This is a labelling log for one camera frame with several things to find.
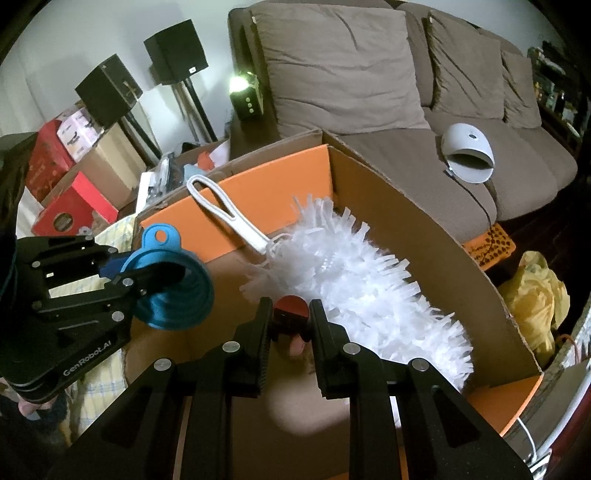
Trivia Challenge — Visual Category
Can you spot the small red pink toy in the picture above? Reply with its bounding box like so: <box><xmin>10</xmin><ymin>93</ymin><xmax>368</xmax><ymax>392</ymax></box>
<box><xmin>272</xmin><ymin>295</ymin><xmax>311</xmax><ymax>358</ymax></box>

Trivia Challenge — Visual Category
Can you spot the white dome nail lamp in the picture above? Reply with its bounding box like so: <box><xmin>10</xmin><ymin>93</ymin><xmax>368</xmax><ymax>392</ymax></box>
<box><xmin>441</xmin><ymin>123</ymin><xmax>496</xmax><ymax>184</ymax></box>

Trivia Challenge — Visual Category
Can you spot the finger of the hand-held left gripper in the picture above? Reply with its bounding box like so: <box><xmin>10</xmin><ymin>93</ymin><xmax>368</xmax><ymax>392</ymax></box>
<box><xmin>30</xmin><ymin>264</ymin><xmax>186</xmax><ymax>326</ymax></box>
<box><xmin>28</xmin><ymin>236</ymin><xmax>125</xmax><ymax>289</ymax></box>

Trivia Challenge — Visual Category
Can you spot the orange plastic crate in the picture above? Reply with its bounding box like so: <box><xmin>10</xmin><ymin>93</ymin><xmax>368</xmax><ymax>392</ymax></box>
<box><xmin>462</xmin><ymin>224</ymin><xmax>517</xmax><ymax>269</ymax></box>

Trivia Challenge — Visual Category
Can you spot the yellow plastic bag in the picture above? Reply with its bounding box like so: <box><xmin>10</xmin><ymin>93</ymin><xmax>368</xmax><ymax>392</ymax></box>
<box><xmin>498</xmin><ymin>251</ymin><xmax>571</xmax><ymax>365</ymax></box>

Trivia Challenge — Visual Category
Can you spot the black lamp cable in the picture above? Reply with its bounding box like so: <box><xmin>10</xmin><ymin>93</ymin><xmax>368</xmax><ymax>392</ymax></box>
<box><xmin>444</xmin><ymin>168</ymin><xmax>502</xmax><ymax>266</ymax></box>

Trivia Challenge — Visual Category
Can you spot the large brown cushion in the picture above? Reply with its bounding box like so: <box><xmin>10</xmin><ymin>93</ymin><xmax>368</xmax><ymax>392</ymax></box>
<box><xmin>252</xmin><ymin>2</ymin><xmax>430</xmax><ymax>137</ymax></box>

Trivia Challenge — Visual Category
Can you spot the plain brown cardboard box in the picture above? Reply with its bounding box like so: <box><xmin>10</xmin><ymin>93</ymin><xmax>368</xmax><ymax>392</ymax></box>
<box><xmin>39</xmin><ymin>124</ymin><xmax>148</xmax><ymax>213</ymax></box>

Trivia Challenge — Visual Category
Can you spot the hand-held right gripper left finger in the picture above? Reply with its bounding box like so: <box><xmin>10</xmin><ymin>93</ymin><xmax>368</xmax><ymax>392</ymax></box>
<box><xmin>46</xmin><ymin>298</ymin><xmax>274</xmax><ymax>480</ymax></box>

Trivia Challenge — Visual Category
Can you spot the blue funnel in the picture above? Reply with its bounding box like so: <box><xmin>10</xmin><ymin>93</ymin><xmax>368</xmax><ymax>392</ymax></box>
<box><xmin>121</xmin><ymin>222</ymin><xmax>216</xmax><ymax>330</ymax></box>

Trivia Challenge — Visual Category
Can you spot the black speaker stand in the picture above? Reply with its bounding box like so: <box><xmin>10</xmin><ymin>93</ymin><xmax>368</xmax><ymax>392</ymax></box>
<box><xmin>122</xmin><ymin>108</ymin><xmax>162</xmax><ymax>169</ymax></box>
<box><xmin>174</xmin><ymin>78</ymin><xmax>218</xmax><ymax>144</ymax></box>

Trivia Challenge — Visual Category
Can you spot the lit portable lantern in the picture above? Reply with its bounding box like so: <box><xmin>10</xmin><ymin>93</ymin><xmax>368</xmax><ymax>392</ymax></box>
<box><xmin>228</xmin><ymin>71</ymin><xmax>265</xmax><ymax>123</ymax></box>

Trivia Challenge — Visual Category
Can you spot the large red gift box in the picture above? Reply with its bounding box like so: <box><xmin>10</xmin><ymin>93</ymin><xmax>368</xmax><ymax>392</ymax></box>
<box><xmin>25</xmin><ymin>120</ymin><xmax>75</xmax><ymax>201</ymax></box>

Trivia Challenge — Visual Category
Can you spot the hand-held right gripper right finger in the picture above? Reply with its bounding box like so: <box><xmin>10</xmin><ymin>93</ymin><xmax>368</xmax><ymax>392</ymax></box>
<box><xmin>308</xmin><ymin>299</ymin><xmax>534</xmax><ymax>480</ymax></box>

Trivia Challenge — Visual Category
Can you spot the orange-lined cardboard box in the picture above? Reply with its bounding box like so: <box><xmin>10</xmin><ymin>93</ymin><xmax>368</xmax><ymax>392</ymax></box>
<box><xmin>122</xmin><ymin>129</ymin><xmax>546</xmax><ymax>480</ymax></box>

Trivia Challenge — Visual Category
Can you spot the red chocolate gift box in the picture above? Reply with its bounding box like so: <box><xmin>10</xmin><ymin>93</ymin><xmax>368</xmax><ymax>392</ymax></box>
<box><xmin>31</xmin><ymin>172</ymin><xmax>120</xmax><ymax>236</ymax></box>

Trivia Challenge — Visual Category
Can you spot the pink white tissue pack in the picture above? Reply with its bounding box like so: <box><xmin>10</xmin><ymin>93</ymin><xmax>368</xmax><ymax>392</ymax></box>
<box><xmin>56</xmin><ymin>111</ymin><xmax>100</xmax><ymax>160</ymax></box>

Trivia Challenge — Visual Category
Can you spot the white fluffy duster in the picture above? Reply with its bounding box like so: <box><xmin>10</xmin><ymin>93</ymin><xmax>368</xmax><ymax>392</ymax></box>
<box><xmin>185</xmin><ymin>174</ymin><xmax>475</xmax><ymax>393</ymax></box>

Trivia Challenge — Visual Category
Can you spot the dark cluttered shelf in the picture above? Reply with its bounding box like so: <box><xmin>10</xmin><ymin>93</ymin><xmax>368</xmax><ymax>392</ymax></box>
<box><xmin>529</xmin><ymin>41</ymin><xmax>583</xmax><ymax>153</ymax></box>

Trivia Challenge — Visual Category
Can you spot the brown sofa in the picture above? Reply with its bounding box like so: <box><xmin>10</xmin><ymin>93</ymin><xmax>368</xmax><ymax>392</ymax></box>
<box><xmin>228</xmin><ymin>0</ymin><xmax>580</xmax><ymax>222</ymax></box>

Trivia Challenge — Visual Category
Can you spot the medium brown cushion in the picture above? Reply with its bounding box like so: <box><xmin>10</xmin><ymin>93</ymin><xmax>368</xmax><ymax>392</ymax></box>
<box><xmin>425</xmin><ymin>11</ymin><xmax>506</xmax><ymax>121</ymax></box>

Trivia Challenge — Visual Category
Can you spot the yellow checked tablecloth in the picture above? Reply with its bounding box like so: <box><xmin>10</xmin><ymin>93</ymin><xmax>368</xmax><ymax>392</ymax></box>
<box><xmin>46</xmin><ymin>217</ymin><xmax>139</xmax><ymax>435</ymax></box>

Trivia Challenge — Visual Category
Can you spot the open box of clutter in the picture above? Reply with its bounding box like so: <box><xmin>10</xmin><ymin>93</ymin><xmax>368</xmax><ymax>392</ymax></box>
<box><xmin>136</xmin><ymin>141</ymin><xmax>232</xmax><ymax>208</ymax></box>

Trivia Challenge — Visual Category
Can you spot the black speaker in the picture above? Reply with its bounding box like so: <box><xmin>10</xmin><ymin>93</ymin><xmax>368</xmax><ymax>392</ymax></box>
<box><xmin>143</xmin><ymin>19</ymin><xmax>209</xmax><ymax>86</ymax></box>
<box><xmin>75</xmin><ymin>54</ymin><xmax>144</xmax><ymax>129</ymax></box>

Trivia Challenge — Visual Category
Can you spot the small brown cushion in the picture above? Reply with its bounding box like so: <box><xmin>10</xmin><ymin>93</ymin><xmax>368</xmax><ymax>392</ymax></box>
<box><xmin>501</xmin><ymin>50</ymin><xmax>542</xmax><ymax>129</ymax></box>

